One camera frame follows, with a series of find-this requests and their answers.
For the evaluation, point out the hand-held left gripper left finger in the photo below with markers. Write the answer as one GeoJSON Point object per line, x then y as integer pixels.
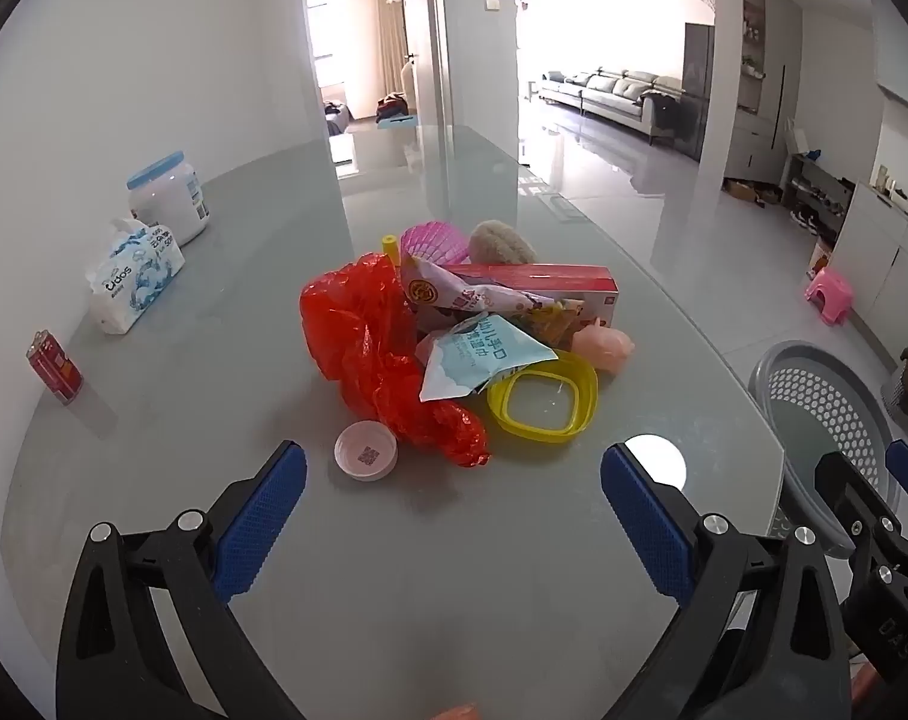
{"type": "Point", "coordinates": [263, 521]}

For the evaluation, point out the bed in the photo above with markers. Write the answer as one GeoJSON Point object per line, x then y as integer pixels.
{"type": "Point", "coordinates": [338, 118]}

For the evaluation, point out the blue white wipe packet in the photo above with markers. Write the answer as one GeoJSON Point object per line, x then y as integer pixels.
{"type": "Point", "coordinates": [473, 352]}

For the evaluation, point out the white door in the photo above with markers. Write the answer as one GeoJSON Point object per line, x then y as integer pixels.
{"type": "Point", "coordinates": [428, 30]}

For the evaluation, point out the shoe rack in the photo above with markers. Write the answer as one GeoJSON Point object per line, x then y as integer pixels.
{"type": "Point", "coordinates": [817, 191]}

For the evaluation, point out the pink plastic brush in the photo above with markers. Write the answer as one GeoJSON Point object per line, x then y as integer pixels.
{"type": "Point", "coordinates": [431, 240]}

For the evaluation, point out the beige fluffy sponge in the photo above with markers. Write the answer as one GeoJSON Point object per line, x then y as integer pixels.
{"type": "Point", "coordinates": [503, 241]}

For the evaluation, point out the white low cabinet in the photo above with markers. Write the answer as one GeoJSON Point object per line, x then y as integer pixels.
{"type": "Point", "coordinates": [881, 255]}

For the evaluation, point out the dark clothes pile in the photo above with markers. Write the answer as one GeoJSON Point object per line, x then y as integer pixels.
{"type": "Point", "coordinates": [392, 109]}

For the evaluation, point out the tall white shelf cabinet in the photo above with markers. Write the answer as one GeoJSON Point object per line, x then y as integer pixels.
{"type": "Point", "coordinates": [761, 75]}

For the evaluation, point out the red plastic bag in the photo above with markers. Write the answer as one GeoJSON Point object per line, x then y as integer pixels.
{"type": "Point", "coordinates": [356, 330]}

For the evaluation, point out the white blue tissue pack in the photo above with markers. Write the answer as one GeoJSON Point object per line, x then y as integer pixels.
{"type": "Point", "coordinates": [135, 277]}

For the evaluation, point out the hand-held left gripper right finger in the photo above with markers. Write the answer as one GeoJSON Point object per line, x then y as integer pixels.
{"type": "Point", "coordinates": [645, 521]}

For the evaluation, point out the orange box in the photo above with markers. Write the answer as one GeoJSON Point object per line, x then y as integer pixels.
{"type": "Point", "coordinates": [820, 259]}

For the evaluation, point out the pink plastic stool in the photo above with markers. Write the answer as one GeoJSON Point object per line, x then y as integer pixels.
{"type": "Point", "coordinates": [829, 296]}

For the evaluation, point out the red drink can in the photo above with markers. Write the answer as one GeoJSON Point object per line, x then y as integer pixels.
{"type": "Point", "coordinates": [53, 367]}

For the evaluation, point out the pink pig toy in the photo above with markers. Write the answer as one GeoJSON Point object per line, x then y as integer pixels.
{"type": "Point", "coordinates": [604, 345]}

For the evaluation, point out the dark grey refrigerator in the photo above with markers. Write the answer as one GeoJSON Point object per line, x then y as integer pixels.
{"type": "Point", "coordinates": [698, 90]}

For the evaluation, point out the brown snack wrapper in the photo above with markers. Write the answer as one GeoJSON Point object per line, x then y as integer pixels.
{"type": "Point", "coordinates": [555, 322]}

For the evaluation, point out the white jar with blue lid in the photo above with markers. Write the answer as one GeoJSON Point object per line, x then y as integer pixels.
{"type": "Point", "coordinates": [169, 202]}

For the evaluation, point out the grey sofa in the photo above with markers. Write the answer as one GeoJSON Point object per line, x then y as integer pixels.
{"type": "Point", "coordinates": [604, 94]}

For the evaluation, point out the red toothpaste box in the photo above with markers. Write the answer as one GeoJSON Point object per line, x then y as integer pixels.
{"type": "Point", "coordinates": [566, 279]}

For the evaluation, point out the white round lid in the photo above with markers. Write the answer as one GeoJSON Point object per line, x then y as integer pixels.
{"type": "Point", "coordinates": [656, 457]}

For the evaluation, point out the purple white snack wrapper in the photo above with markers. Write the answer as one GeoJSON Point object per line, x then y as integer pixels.
{"type": "Point", "coordinates": [431, 289]}

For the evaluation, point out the beige curtain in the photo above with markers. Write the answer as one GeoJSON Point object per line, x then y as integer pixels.
{"type": "Point", "coordinates": [390, 45]}

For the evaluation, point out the yellow plastic tube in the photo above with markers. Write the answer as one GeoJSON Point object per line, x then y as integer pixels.
{"type": "Point", "coordinates": [390, 246]}

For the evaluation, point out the cardboard box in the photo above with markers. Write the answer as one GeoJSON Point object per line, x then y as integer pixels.
{"type": "Point", "coordinates": [750, 191]}

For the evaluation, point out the dark jacket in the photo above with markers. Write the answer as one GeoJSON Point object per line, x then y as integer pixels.
{"type": "Point", "coordinates": [660, 114]}

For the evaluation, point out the grey plastic basket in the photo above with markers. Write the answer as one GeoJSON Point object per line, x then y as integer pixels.
{"type": "Point", "coordinates": [814, 397]}

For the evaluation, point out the pink bottle cap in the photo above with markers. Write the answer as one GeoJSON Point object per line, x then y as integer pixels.
{"type": "Point", "coordinates": [365, 451]}

